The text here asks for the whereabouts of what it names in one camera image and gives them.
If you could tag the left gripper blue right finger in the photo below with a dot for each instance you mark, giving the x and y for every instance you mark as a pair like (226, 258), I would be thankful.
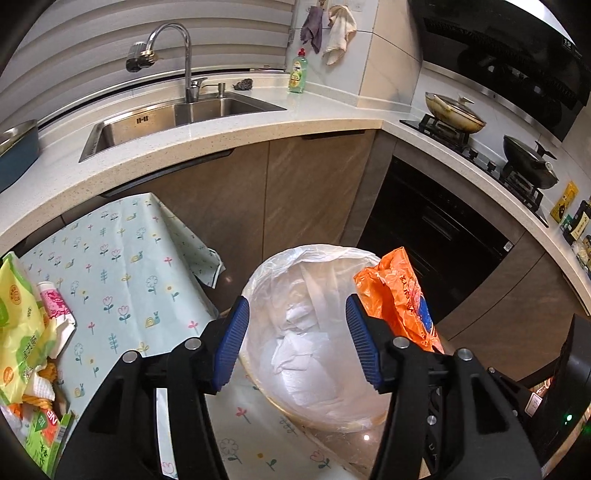
(396, 366)

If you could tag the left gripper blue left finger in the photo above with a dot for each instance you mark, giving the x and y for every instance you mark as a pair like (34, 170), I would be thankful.
(197, 367)

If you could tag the orange plastic bag blue print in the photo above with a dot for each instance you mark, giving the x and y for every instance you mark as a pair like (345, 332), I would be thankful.
(391, 292)

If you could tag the pink white paper cup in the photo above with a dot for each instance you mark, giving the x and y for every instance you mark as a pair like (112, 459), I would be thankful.
(59, 312)

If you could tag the orange foam fruit net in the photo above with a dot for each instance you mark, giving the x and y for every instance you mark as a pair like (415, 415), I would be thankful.
(50, 372)

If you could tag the chrome kitchen faucet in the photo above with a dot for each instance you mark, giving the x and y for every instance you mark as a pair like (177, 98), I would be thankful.
(145, 54)

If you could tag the bin with white liner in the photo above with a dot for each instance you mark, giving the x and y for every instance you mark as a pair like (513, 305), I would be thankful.
(298, 349)

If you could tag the floral light blue tablecloth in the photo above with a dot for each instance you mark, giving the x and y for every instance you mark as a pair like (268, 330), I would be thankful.
(134, 277)

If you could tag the black built-in oven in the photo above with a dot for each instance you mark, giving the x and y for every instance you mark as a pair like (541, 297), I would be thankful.
(451, 247)

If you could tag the white paper napkin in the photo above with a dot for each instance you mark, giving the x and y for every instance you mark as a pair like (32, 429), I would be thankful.
(39, 387)

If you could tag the green red small box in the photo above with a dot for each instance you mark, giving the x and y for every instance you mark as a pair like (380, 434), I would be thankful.
(45, 438)

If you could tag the yellow green snack bag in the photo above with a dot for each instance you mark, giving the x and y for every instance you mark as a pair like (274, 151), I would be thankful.
(28, 335)

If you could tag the dark condiment bottle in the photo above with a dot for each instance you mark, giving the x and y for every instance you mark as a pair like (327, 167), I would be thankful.
(577, 225)

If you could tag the yellow condiment packet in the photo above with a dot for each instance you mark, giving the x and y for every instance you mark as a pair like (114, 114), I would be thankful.
(564, 202)

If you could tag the black gas stove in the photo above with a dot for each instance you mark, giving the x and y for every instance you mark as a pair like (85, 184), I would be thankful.
(453, 139)

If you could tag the black wok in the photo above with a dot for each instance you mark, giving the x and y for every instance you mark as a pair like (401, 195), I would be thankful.
(529, 163)

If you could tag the stainless steel sink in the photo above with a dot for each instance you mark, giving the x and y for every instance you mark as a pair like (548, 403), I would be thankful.
(160, 117)

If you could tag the wok with glass lid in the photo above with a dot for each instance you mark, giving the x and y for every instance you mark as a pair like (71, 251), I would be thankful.
(454, 112)

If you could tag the dark blue basin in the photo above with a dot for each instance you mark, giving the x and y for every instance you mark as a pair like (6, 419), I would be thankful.
(16, 161)

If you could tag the dark sink scrubber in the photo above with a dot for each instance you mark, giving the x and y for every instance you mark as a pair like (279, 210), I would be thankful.
(243, 85)

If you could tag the steel bowl in basin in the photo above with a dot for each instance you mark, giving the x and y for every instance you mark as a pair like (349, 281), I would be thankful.
(12, 136)

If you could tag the green dish soap bottle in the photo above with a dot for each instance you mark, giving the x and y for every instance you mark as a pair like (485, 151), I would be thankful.
(298, 72)

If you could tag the black range hood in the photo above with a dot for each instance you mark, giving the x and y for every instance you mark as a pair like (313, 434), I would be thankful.
(509, 55)

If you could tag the grey window blind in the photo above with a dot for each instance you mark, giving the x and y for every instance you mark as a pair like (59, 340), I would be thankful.
(78, 49)

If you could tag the cream hanging cloth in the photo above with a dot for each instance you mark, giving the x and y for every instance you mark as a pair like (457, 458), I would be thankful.
(343, 28)

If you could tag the purple hanging cloth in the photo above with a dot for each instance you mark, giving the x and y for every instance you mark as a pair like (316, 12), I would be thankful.
(311, 31)

